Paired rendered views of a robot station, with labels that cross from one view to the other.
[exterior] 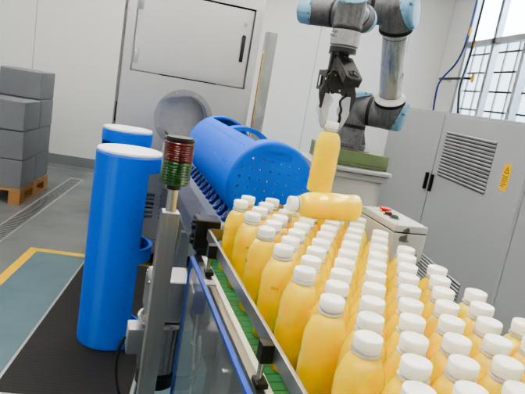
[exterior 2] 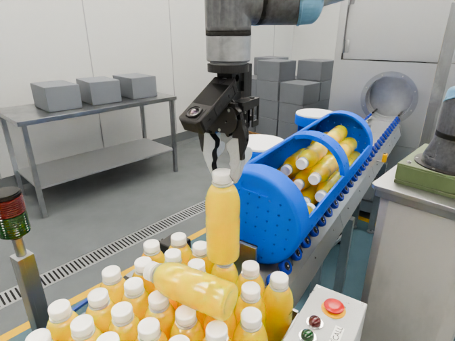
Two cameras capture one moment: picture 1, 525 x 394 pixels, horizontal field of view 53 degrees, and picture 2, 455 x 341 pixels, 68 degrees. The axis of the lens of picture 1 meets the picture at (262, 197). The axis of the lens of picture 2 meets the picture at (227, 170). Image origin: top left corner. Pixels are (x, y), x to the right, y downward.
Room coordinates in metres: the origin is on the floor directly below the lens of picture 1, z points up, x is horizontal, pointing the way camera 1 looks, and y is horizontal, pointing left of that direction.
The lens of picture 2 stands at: (1.05, -0.61, 1.58)
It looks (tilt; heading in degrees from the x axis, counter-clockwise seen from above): 23 degrees down; 51
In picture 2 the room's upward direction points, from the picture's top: straight up
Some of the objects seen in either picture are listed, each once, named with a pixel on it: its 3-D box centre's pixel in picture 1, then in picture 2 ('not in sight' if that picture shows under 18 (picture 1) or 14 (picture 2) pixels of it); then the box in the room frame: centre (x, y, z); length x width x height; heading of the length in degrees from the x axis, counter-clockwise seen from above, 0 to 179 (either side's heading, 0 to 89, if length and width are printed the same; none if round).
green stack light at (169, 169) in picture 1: (176, 171); (12, 222); (1.09, 0.19, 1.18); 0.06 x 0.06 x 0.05
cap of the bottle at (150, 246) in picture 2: (241, 204); (151, 246); (1.34, 0.05, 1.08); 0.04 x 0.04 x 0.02
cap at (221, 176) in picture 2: (331, 124); (222, 175); (1.41, -0.15, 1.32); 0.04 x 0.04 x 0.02
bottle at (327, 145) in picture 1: (324, 159); (223, 219); (1.41, -0.15, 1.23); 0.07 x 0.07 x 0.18
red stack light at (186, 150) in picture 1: (178, 151); (7, 204); (1.09, 0.19, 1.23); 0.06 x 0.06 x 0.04
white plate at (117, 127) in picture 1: (128, 129); (315, 113); (3.02, 0.83, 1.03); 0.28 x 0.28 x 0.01
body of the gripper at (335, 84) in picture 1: (337, 71); (230, 98); (1.44, -0.14, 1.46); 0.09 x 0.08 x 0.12; 18
